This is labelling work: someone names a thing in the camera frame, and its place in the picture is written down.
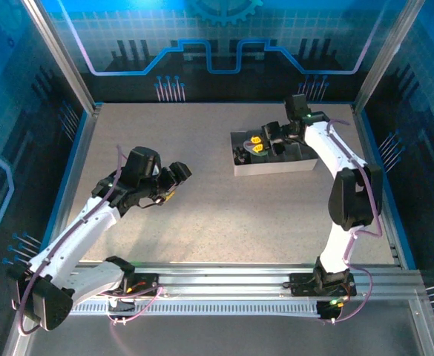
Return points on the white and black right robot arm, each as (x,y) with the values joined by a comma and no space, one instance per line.
(328,148)

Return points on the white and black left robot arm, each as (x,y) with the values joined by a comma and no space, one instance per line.
(72,241)

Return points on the grey compartment organiser box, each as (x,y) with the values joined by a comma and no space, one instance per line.
(276,168)

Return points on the small black connector box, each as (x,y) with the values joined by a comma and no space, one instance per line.
(329,310)

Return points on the aluminium side rail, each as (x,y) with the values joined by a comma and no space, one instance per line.
(361,126)
(84,155)

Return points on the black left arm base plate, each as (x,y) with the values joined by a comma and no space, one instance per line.
(150,287)

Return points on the aluminium mounting rail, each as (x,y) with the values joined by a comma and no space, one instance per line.
(220,274)

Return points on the aluminium frame post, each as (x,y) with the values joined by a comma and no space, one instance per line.
(387,55)
(61,55)

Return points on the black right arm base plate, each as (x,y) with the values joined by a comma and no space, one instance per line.
(302,283)

